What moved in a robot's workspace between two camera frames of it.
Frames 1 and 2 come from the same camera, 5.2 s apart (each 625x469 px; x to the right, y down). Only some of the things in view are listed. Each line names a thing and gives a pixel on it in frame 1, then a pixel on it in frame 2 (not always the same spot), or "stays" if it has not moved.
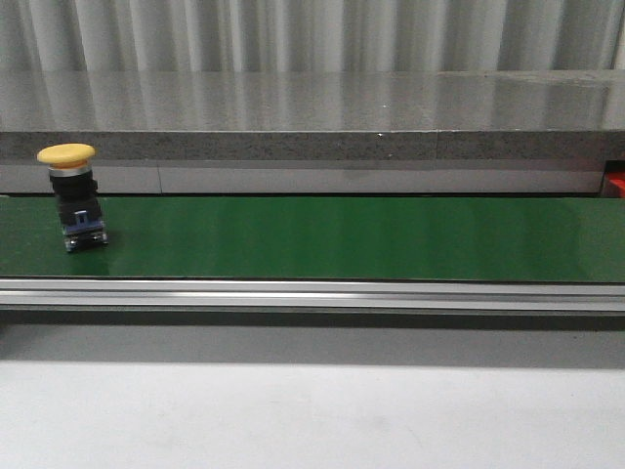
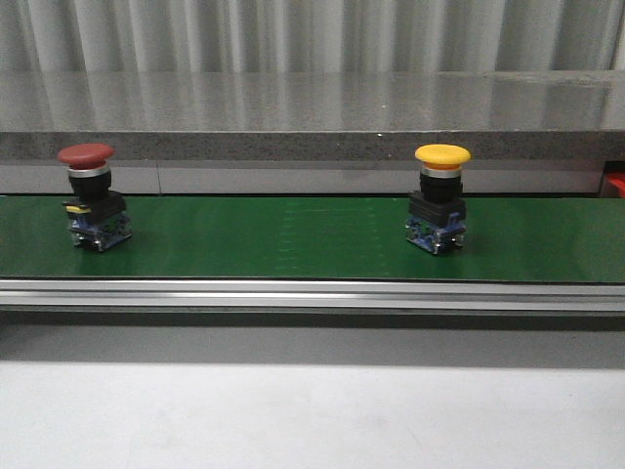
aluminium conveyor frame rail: (479, 296) stays
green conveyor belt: (577, 239) stays
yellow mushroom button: (76, 193) -> (437, 210)
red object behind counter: (618, 179) stays
